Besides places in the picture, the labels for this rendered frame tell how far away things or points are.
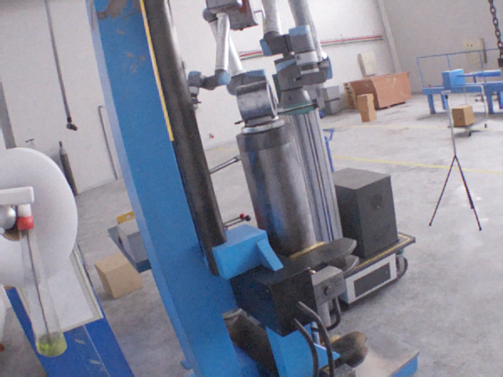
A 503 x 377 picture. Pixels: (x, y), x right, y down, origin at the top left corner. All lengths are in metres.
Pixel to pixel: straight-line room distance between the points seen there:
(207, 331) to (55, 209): 0.96
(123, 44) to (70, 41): 11.10
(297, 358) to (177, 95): 0.96
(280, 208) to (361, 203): 1.38
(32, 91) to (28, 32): 1.79
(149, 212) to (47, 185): 0.67
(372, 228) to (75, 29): 10.85
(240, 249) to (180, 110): 0.47
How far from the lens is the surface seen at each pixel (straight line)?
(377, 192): 2.98
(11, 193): 0.74
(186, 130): 1.31
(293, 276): 1.31
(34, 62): 12.35
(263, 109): 1.56
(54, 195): 0.80
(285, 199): 1.58
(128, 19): 1.43
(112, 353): 2.86
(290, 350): 1.48
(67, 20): 12.65
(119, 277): 4.25
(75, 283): 1.11
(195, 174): 1.32
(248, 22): 1.77
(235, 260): 1.38
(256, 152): 1.55
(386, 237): 3.12
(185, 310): 1.54
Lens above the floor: 1.65
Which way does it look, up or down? 14 degrees down
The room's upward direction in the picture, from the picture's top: 14 degrees counter-clockwise
